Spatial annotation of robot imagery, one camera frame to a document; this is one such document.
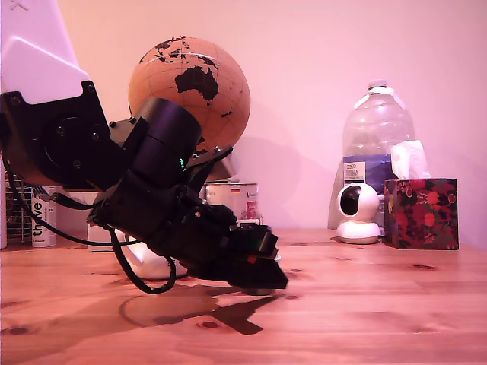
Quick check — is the small white round camera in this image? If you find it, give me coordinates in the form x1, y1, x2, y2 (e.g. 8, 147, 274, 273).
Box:
336, 183, 381, 245

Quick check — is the white thrive tube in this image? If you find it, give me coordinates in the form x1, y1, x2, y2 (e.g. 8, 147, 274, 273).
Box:
31, 186, 58, 249

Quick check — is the cork globe on metal stand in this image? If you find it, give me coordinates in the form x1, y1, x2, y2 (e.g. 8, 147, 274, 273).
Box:
128, 36, 251, 153

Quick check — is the floral tissue box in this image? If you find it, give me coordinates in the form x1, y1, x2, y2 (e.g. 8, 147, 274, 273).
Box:
383, 177, 460, 251

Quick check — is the white tissue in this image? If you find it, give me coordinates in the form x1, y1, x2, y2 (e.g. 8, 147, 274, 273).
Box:
390, 139, 432, 180

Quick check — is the grey camera box on bracket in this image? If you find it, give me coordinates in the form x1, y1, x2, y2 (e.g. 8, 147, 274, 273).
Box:
186, 145, 237, 180

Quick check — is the thin black cable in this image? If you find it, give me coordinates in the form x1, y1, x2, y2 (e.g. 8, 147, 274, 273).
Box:
2, 159, 116, 247

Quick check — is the thick black cable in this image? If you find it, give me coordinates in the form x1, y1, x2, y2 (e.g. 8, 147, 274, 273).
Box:
110, 224, 177, 295

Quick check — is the white printed mug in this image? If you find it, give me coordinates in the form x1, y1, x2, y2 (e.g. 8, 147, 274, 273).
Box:
113, 227, 190, 281

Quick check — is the large clear water bottle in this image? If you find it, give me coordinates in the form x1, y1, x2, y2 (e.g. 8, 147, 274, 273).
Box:
341, 78, 415, 229

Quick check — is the tin can with flag label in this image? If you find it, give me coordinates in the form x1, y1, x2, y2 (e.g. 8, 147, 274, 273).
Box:
204, 183, 259, 225

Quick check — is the wire mesh basket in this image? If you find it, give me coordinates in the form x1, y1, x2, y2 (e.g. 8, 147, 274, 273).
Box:
5, 173, 33, 244

